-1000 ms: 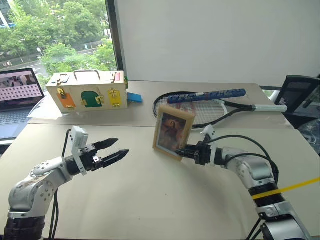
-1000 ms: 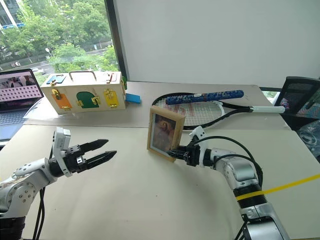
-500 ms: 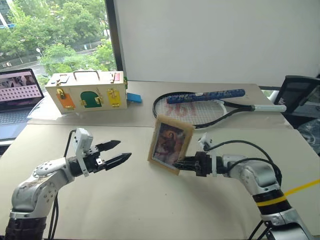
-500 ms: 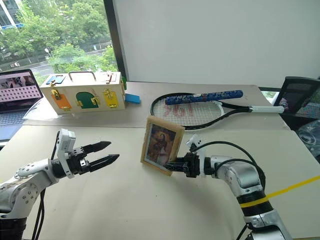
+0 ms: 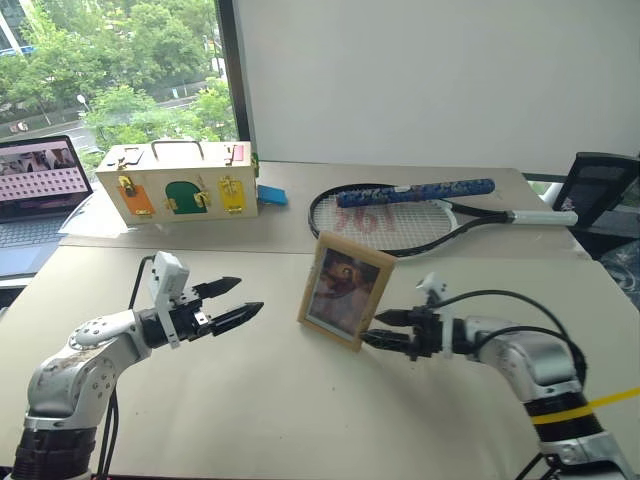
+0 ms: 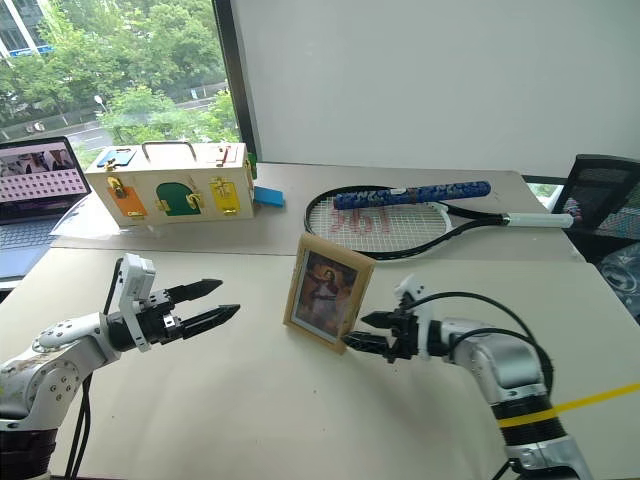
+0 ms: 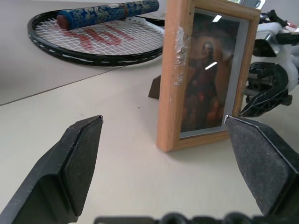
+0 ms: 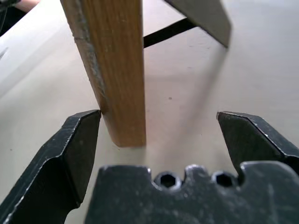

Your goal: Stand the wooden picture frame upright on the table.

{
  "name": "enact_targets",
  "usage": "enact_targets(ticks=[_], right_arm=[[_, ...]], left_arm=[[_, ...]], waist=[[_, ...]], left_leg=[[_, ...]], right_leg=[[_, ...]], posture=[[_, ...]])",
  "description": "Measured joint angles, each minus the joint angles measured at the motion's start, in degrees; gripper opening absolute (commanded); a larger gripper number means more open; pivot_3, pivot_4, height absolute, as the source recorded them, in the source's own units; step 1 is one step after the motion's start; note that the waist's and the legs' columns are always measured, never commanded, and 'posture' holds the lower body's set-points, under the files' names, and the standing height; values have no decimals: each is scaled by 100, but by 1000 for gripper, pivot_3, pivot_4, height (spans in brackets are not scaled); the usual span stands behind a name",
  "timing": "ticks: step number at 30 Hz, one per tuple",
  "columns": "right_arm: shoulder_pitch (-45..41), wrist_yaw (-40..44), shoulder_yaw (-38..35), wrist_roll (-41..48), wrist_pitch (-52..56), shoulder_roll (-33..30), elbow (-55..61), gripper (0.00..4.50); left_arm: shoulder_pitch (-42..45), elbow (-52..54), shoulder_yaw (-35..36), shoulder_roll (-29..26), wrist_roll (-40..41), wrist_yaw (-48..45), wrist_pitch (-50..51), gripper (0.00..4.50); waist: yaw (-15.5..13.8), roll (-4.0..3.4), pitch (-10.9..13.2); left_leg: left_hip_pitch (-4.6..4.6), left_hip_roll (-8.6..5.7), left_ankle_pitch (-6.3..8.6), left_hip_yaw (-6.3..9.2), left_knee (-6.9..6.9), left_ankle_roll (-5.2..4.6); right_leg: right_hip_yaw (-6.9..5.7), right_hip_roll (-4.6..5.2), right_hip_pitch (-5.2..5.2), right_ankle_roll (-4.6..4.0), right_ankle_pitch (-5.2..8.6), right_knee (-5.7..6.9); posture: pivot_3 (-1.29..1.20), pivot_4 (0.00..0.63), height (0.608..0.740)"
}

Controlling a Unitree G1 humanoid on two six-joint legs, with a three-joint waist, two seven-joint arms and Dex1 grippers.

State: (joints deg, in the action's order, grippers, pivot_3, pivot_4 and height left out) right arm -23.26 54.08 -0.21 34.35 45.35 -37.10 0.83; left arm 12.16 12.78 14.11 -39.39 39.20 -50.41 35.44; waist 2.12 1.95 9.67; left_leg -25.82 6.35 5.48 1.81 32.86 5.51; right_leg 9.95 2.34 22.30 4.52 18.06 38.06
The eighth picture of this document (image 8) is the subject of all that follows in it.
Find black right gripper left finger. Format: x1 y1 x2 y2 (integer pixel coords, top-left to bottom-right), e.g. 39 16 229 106
0 109 102 224

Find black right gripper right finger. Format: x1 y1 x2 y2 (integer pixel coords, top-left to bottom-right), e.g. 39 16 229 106
216 111 299 177

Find wooden block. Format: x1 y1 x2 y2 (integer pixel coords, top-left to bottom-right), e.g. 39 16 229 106
60 0 233 148

